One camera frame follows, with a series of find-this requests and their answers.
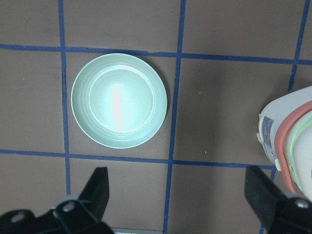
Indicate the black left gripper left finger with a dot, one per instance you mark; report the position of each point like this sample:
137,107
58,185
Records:
88,209

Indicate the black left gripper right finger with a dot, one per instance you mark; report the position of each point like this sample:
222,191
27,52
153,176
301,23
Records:
278,212

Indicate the white toy rice cooker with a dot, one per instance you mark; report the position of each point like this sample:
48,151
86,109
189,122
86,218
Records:
285,132

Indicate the light green plate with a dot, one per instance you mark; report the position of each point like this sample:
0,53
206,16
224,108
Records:
119,101

